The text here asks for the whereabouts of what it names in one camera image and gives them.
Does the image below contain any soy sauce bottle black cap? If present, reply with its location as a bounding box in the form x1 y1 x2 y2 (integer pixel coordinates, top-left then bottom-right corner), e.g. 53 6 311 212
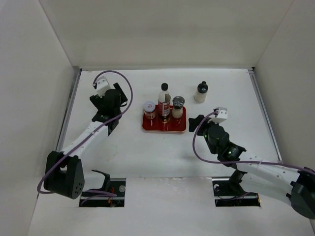
158 83 171 123

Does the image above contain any small white lid jar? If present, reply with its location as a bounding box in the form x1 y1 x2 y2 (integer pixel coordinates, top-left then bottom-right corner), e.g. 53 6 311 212
143 101 156 120

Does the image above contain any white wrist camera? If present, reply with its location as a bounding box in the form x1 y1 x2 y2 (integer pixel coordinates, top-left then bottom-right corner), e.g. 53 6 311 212
95 76 111 97
211 107 228 124

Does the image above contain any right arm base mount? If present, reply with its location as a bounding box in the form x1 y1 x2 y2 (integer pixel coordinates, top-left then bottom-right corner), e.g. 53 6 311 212
212 170 260 207

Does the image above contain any right aluminium frame rail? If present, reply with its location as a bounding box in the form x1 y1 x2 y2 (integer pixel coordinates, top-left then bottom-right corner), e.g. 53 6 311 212
248 67 283 162

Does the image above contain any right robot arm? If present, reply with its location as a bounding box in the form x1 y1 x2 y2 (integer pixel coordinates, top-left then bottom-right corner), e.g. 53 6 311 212
189 110 315 219

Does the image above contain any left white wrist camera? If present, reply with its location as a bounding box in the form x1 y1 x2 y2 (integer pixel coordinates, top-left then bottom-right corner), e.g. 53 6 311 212
95 76 111 97

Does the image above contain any aluminium frame rail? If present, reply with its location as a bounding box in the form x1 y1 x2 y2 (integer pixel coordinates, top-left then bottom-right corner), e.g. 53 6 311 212
54 66 82 152
248 67 283 162

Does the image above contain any left aluminium frame rail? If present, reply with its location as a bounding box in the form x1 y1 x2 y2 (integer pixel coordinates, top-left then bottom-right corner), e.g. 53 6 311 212
54 66 82 152

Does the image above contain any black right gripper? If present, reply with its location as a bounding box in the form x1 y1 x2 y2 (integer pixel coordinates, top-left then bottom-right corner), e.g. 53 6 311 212
189 115 221 154

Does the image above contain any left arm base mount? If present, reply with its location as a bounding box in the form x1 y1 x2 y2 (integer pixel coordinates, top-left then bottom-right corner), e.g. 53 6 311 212
79 170 126 207

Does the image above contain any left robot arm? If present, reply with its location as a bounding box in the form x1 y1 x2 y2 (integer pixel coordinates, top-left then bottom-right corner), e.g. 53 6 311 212
43 83 128 199

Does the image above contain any clear top salt grinder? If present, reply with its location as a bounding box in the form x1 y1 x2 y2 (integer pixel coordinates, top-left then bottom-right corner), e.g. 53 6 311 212
172 96 185 119

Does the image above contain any red rectangular tray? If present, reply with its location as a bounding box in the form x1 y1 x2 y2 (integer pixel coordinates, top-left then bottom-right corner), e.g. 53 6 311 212
142 107 188 133

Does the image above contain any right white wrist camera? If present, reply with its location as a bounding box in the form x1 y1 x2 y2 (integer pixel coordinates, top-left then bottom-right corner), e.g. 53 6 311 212
211 107 228 124

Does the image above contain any black top sugar shaker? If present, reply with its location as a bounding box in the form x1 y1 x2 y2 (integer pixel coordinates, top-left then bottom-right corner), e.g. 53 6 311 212
194 81 209 103

